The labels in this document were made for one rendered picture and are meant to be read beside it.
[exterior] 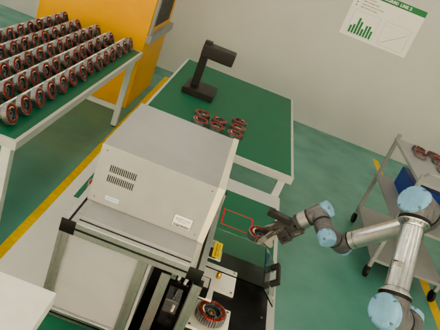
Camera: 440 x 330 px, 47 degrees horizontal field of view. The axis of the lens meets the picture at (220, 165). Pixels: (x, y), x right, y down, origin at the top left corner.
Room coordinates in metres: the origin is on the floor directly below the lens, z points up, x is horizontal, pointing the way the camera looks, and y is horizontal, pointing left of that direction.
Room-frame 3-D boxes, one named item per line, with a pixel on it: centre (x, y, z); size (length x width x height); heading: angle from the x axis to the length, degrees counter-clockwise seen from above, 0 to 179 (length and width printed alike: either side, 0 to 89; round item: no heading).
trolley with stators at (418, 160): (3.93, -1.65, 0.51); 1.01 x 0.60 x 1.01; 2
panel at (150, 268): (1.56, 0.09, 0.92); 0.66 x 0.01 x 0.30; 2
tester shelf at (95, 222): (1.55, 0.16, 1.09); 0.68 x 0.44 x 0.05; 2
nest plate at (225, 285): (1.68, -0.16, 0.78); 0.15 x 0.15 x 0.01; 2
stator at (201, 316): (1.44, -0.17, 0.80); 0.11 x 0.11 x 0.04
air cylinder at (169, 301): (1.44, -0.02, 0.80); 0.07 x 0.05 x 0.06; 2
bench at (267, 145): (3.93, 0.10, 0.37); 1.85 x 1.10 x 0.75; 2
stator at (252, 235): (1.99, -0.28, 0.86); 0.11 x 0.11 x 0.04
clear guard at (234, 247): (1.45, -0.16, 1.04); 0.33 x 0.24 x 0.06; 92
